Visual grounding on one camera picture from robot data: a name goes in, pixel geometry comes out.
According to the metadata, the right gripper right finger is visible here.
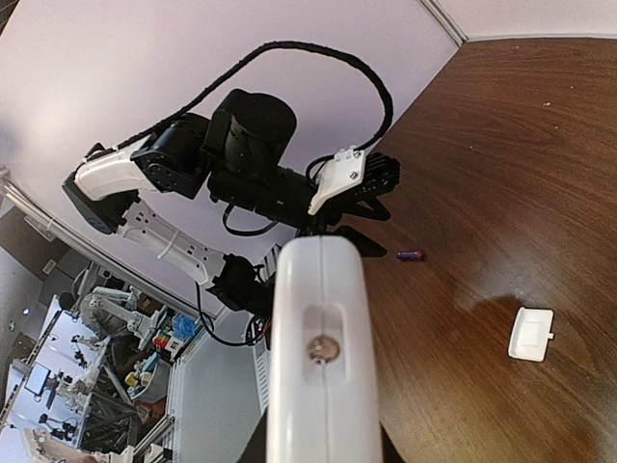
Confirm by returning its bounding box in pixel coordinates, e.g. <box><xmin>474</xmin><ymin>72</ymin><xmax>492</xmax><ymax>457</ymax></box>
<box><xmin>380</xmin><ymin>424</ymin><xmax>405</xmax><ymax>463</ymax></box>

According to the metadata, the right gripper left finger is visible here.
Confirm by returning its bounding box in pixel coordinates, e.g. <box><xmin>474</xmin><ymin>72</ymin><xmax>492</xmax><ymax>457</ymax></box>
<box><xmin>237</xmin><ymin>414</ymin><xmax>268</xmax><ymax>463</ymax></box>

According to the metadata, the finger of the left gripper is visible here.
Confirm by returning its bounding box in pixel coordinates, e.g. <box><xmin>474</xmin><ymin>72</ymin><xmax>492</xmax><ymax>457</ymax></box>
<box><xmin>332</xmin><ymin>225</ymin><xmax>387</xmax><ymax>258</ymax></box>
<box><xmin>336</xmin><ymin>197</ymin><xmax>391</xmax><ymax>222</ymax></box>

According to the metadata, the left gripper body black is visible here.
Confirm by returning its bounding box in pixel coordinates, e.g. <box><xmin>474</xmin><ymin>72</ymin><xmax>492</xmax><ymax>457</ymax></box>
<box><xmin>207</xmin><ymin>168</ymin><xmax>337</xmax><ymax>232</ymax></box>

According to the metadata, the purple battery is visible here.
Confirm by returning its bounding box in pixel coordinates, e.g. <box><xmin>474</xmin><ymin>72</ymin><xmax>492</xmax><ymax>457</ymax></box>
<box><xmin>396</xmin><ymin>251</ymin><xmax>425</xmax><ymax>261</ymax></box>

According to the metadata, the white remote control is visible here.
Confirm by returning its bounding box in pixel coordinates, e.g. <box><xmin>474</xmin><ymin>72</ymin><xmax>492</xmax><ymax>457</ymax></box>
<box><xmin>266</xmin><ymin>236</ymin><xmax>384</xmax><ymax>462</ymax></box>

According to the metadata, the white battery cover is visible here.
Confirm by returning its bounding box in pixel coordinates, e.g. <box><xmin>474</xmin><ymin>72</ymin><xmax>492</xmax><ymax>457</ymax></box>
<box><xmin>507</xmin><ymin>307</ymin><xmax>554</xmax><ymax>363</ymax></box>

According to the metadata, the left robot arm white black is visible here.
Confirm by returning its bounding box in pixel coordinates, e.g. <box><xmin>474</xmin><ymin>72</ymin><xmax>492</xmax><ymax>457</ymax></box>
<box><xmin>63</xmin><ymin>89</ymin><xmax>400</xmax><ymax>318</ymax></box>

